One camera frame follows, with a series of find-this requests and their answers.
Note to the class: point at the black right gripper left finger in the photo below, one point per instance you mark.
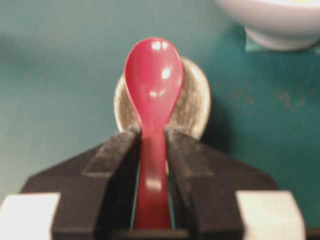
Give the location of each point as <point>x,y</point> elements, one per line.
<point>83,198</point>

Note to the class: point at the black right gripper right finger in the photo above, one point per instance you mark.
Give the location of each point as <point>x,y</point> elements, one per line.
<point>218,197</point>

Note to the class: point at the pink plastic soup spoon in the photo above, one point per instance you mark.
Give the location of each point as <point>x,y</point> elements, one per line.
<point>154,77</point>

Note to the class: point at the white round bowl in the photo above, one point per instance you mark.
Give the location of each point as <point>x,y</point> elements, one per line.
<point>281,25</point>

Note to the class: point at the small speckled spoon rest dish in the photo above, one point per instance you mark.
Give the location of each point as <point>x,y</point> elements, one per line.
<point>191,113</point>

